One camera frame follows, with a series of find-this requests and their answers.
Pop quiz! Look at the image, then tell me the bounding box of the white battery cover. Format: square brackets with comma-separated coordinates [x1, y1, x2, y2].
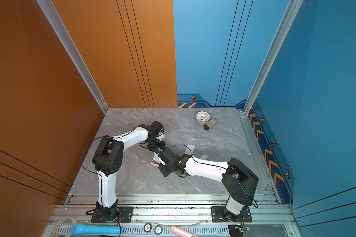
[200, 154, 208, 160]

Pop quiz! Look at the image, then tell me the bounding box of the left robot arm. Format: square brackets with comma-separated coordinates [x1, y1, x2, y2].
[92, 121, 164, 223]

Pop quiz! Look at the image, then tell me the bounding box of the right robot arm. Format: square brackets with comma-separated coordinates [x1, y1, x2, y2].
[154, 144, 259, 216]

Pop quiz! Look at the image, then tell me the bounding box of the glass jar with black lid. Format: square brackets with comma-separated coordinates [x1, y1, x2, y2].
[203, 119, 218, 130]

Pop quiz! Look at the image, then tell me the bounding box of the patterned white ceramic bowl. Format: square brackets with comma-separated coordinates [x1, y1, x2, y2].
[195, 111, 211, 123]

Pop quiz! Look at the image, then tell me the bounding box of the small green circuit board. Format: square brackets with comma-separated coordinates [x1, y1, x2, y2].
[228, 225, 250, 237]

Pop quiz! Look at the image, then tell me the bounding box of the clear tape roll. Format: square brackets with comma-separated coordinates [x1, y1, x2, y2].
[51, 217, 77, 237]

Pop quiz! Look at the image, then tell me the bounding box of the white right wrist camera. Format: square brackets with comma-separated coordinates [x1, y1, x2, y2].
[155, 153, 166, 166]

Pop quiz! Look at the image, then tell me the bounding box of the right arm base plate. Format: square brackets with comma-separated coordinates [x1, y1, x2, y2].
[211, 206, 253, 223]

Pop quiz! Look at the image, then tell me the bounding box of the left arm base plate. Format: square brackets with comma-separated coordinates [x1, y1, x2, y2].
[91, 206, 134, 224]

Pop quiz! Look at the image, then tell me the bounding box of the blue plastic handle tool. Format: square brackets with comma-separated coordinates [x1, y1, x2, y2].
[71, 223, 122, 236]

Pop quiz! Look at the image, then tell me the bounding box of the aluminium corner post left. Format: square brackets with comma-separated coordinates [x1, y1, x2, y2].
[37, 0, 109, 113]

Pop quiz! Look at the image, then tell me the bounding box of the aluminium corner post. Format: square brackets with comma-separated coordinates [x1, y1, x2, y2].
[243, 0, 303, 115]
[37, 0, 109, 113]

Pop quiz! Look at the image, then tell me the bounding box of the aluminium corner post right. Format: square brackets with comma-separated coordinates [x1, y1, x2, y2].
[243, 0, 303, 115]

